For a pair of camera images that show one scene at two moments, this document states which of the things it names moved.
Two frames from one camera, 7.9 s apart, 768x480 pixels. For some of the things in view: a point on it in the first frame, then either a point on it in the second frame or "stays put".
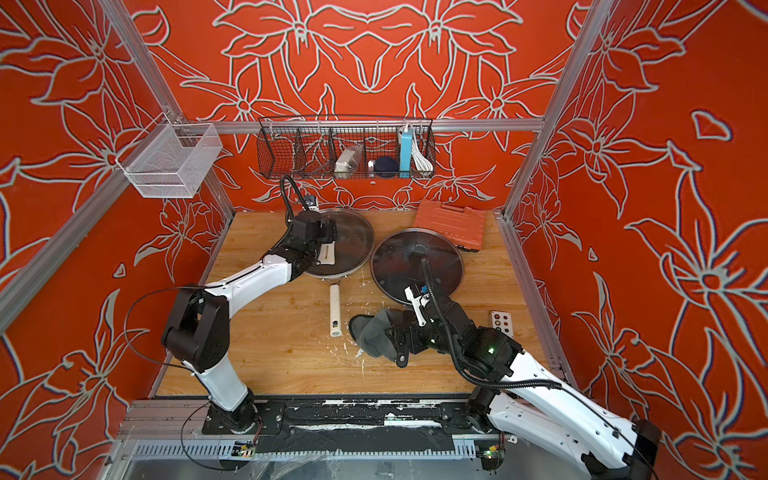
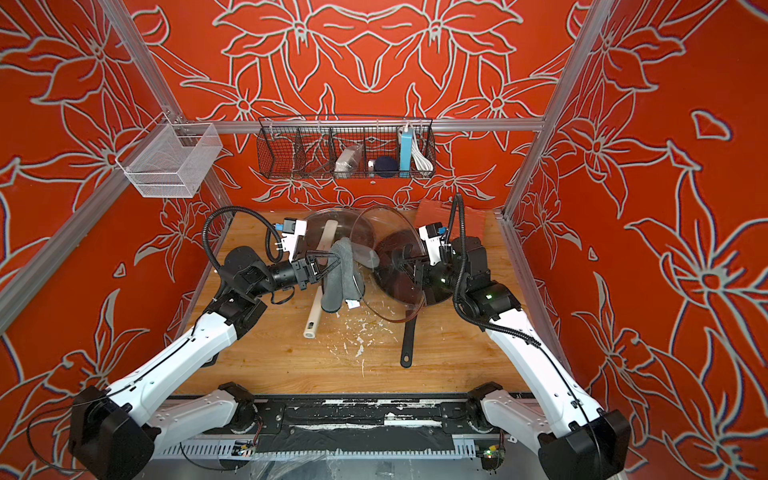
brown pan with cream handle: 335,311 -> 314,316
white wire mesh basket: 169,161 stays put
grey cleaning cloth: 370,332 -> 344,282
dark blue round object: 386,167 stays put
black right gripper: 414,331 -> 422,275
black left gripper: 330,232 -> 305,271
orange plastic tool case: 463,225 stays put
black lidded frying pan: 395,262 stays put
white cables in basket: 421,160 stays put
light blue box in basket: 406,147 stays put
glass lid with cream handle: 354,244 stays put
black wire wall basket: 347,147 stays put
